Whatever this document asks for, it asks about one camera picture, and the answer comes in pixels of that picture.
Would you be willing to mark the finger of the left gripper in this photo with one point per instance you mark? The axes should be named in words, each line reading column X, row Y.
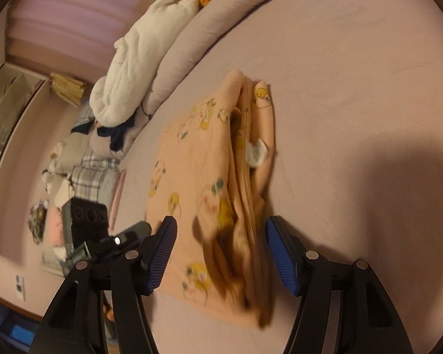
column 104, row 249

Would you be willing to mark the peach cartoon print garment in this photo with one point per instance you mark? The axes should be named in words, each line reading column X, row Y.
column 212, row 167

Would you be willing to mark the clothes pile on floor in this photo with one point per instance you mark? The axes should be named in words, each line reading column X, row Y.
column 44, row 217

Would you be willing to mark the plaid grey pillow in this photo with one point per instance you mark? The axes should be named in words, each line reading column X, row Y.
column 93, row 178

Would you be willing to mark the dark navy garment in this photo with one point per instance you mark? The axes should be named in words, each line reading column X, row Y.
column 112, row 138

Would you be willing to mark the white fluffy goose plush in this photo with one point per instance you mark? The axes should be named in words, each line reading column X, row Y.
column 115, row 97

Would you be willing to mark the yellow straw broom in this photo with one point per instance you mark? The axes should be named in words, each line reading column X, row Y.
column 69, row 89

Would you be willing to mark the white open wardrobe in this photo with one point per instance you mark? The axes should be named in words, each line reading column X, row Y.
column 18, row 87

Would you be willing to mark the pink curtain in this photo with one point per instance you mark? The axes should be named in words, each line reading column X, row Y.
column 72, row 37

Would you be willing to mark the lilac rolled duvet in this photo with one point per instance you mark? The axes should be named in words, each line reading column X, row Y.
column 209, row 24

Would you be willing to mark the white wall socket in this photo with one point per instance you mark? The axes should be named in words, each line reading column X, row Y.
column 20, row 287

